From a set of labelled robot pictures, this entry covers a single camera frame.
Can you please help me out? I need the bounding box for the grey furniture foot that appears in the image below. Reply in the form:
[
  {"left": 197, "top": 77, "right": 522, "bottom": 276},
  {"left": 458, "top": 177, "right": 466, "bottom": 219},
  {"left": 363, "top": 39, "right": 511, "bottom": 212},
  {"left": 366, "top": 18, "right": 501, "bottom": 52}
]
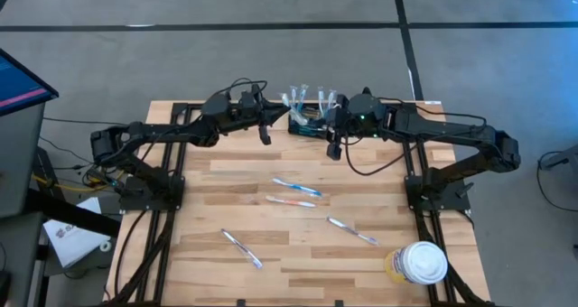
[{"left": 538, "top": 143, "right": 578, "bottom": 172}]

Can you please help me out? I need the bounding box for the black aluminium table frame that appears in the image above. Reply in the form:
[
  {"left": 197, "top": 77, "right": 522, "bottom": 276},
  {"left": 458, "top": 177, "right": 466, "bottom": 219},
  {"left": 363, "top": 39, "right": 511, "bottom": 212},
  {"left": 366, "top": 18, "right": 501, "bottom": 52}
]
[{"left": 106, "top": 86, "right": 498, "bottom": 307}]

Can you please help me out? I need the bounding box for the yellow wipes canister white lid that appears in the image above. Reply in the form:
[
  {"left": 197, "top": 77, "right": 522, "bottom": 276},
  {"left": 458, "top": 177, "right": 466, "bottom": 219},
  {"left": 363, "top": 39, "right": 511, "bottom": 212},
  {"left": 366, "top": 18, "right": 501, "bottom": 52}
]
[{"left": 383, "top": 240, "right": 449, "bottom": 285}]

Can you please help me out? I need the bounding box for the orange toothbrush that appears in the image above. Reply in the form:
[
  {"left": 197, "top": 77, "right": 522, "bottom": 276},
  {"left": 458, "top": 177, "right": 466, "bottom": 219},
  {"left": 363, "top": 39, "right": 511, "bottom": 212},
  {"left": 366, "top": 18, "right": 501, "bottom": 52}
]
[{"left": 265, "top": 195, "right": 318, "bottom": 209}]

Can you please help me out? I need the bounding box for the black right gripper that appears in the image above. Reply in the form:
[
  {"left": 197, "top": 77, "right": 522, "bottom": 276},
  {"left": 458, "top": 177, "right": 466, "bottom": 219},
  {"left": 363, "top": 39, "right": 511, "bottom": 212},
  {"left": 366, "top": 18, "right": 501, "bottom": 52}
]
[{"left": 315, "top": 88, "right": 389, "bottom": 161}]

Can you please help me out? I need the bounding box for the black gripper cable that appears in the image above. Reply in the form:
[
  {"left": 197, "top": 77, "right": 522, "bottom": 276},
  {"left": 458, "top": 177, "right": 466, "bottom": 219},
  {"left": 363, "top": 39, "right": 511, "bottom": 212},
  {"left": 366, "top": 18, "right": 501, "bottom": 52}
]
[
  {"left": 343, "top": 98, "right": 489, "bottom": 177},
  {"left": 211, "top": 77, "right": 270, "bottom": 101}
]

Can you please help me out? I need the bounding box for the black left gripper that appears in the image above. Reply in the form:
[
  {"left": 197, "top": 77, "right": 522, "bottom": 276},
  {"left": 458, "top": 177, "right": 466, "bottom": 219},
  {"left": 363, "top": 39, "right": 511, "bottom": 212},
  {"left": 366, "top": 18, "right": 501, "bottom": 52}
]
[{"left": 223, "top": 84, "right": 290, "bottom": 146}]

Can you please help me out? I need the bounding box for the white printed booklet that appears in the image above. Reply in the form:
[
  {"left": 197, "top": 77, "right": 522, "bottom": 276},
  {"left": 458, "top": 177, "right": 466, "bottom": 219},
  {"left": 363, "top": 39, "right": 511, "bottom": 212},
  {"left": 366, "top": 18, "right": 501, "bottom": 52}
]
[{"left": 42, "top": 196, "right": 113, "bottom": 269}]

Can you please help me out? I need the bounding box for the monitor with blue screen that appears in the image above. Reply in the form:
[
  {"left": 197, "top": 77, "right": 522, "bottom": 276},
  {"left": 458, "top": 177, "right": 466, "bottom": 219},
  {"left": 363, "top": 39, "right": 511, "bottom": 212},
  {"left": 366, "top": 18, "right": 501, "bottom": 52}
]
[{"left": 0, "top": 48, "right": 61, "bottom": 118}]

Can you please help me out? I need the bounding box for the black wire toothbrush holder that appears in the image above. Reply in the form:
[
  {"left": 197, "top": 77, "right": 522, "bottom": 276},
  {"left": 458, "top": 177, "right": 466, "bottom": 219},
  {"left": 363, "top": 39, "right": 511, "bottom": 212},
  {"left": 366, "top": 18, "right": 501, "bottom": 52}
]
[{"left": 287, "top": 103, "right": 338, "bottom": 140}]

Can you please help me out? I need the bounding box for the purple toothbrush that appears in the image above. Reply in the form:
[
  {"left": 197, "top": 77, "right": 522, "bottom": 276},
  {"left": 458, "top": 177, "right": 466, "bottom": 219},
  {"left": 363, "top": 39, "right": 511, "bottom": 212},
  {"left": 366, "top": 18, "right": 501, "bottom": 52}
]
[
  {"left": 325, "top": 215, "right": 378, "bottom": 247},
  {"left": 220, "top": 228, "right": 265, "bottom": 271}
]

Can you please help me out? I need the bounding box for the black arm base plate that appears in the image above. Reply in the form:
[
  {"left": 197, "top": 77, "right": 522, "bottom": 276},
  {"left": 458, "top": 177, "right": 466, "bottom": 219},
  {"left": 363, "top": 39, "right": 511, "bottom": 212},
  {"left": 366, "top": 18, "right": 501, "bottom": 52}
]
[
  {"left": 118, "top": 174, "right": 187, "bottom": 212},
  {"left": 403, "top": 173, "right": 475, "bottom": 212}
]

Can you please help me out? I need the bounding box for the yellow cable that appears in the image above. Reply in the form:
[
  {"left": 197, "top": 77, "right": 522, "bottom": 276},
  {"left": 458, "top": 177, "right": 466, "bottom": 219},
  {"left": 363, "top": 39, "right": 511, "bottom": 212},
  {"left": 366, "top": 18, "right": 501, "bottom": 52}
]
[{"left": 30, "top": 169, "right": 124, "bottom": 194}]

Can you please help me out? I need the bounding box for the thin black floor cable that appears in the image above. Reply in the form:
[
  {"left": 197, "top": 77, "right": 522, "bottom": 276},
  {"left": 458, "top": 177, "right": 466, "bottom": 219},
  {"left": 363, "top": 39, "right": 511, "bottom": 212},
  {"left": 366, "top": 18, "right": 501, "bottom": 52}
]
[
  {"left": 42, "top": 116, "right": 132, "bottom": 129},
  {"left": 536, "top": 150, "right": 578, "bottom": 213}
]

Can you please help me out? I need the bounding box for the black stand beam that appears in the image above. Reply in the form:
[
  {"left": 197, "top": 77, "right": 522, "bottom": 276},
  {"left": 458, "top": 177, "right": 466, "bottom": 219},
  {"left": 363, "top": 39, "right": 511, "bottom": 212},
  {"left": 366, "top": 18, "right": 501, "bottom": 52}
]
[{"left": 24, "top": 188, "right": 122, "bottom": 238}]

